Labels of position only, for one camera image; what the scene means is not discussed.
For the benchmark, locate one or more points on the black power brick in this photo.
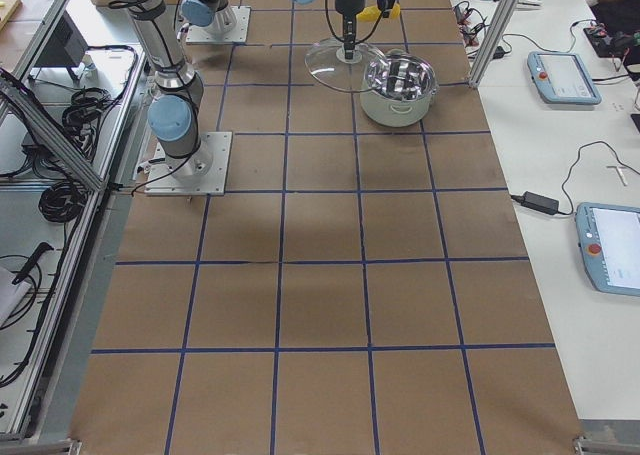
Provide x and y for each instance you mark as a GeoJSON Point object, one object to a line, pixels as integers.
{"type": "Point", "coordinates": [539, 203]}

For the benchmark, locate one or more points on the aluminium frame rail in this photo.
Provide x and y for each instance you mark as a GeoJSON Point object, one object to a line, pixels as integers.
{"type": "Point", "coordinates": [47, 132]}

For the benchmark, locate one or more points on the pale green steel pot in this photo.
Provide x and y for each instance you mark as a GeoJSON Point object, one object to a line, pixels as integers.
{"type": "Point", "coordinates": [398, 89]}

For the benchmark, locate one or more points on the yellow corn cob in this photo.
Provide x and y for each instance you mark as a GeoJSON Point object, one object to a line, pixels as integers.
{"type": "Point", "coordinates": [372, 13]}

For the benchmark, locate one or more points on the blue teach pendant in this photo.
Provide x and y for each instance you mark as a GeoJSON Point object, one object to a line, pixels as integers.
{"type": "Point", "coordinates": [562, 78]}
{"type": "Point", "coordinates": [608, 240]}

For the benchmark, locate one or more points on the aluminium frame post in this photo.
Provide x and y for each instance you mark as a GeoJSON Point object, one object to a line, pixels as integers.
{"type": "Point", "coordinates": [497, 26]}

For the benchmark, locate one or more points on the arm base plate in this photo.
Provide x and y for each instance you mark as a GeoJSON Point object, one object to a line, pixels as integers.
{"type": "Point", "coordinates": [204, 173]}
{"type": "Point", "coordinates": [226, 26]}

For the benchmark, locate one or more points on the blue teach pendant far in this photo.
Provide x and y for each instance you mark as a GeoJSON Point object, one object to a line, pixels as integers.
{"type": "Point", "coordinates": [562, 78]}

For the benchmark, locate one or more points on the blue teach pendant near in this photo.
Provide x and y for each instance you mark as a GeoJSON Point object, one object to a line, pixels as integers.
{"type": "Point", "coordinates": [608, 240]}

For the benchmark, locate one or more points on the glass pot lid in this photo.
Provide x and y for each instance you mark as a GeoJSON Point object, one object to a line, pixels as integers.
{"type": "Point", "coordinates": [330, 65]}

